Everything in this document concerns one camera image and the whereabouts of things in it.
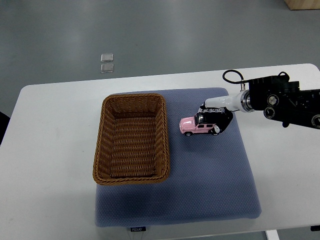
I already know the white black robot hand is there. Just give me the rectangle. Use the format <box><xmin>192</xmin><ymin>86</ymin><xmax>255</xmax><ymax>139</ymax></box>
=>
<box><xmin>197</xmin><ymin>90</ymin><xmax>255</xmax><ymax>136</ymax></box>

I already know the pink toy car black roof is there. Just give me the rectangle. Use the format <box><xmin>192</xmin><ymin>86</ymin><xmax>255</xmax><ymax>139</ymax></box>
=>
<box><xmin>179</xmin><ymin>113</ymin><xmax>223</xmax><ymax>137</ymax></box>

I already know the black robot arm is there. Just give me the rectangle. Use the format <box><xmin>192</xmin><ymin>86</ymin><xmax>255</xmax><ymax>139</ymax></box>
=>
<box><xmin>248</xmin><ymin>71</ymin><xmax>320</xmax><ymax>129</ymax></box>

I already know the brown wicker basket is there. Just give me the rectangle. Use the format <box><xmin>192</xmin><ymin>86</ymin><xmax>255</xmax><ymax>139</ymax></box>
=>
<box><xmin>92</xmin><ymin>93</ymin><xmax>171</xmax><ymax>186</ymax></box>

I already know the blue grey cushion mat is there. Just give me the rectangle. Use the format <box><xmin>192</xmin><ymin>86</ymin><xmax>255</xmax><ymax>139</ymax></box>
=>
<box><xmin>95</xmin><ymin>87</ymin><xmax>262</xmax><ymax>227</ymax></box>

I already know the wooden box corner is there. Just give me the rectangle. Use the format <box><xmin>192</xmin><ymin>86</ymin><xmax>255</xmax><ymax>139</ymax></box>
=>
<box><xmin>284</xmin><ymin>0</ymin><xmax>320</xmax><ymax>10</ymax></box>

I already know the white table leg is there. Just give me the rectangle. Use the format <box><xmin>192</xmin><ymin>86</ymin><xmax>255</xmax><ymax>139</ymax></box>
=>
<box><xmin>265</xmin><ymin>230</ymin><xmax>280</xmax><ymax>240</ymax></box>

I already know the upper floor socket plate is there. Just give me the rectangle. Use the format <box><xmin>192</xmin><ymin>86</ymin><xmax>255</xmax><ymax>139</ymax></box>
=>
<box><xmin>100</xmin><ymin>53</ymin><xmax>114</xmax><ymax>63</ymax></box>

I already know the black object left edge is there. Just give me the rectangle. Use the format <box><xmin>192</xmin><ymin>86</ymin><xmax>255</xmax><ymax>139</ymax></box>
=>
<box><xmin>0</xmin><ymin>112</ymin><xmax>11</xmax><ymax>145</ymax></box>

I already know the black cable loop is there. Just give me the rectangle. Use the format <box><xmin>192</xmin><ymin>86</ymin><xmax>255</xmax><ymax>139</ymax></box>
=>
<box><xmin>222</xmin><ymin>69</ymin><xmax>250</xmax><ymax>91</ymax></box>

